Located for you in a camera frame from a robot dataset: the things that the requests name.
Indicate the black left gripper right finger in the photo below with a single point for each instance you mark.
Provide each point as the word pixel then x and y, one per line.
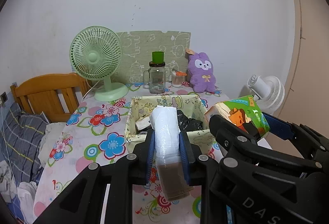
pixel 200 170

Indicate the green cartoon tissue pack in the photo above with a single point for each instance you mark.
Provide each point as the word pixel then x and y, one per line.
pixel 242 112

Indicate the green desk fan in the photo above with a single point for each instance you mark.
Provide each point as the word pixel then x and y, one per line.
pixel 96 53

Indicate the toothpick holder with orange lid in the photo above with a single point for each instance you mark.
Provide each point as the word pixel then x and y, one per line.
pixel 177 77

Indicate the pale green fabric storage box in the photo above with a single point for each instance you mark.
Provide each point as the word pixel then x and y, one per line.
pixel 191 105

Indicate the clear pack of cotton pads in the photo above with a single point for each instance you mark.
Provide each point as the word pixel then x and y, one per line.
pixel 167 153

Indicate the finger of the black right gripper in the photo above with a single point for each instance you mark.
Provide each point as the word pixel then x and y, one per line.
pixel 308 142
pixel 231 134

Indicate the grey plaid bedding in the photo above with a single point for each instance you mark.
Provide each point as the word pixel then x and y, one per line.
pixel 21 168

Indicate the black item in box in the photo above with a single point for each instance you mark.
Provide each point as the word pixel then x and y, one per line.
pixel 188 124

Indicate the purple plush bunny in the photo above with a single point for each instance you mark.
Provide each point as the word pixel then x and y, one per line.
pixel 201 72

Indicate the glass jar with green lid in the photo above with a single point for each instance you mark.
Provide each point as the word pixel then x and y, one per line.
pixel 154 78

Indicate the wooden bed headboard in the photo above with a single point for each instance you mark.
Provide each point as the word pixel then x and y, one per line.
pixel 51 94

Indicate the white clip fan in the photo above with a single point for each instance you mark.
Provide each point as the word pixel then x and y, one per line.
pixel 269 90

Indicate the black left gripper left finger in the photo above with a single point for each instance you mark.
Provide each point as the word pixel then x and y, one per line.
pixel 103 194

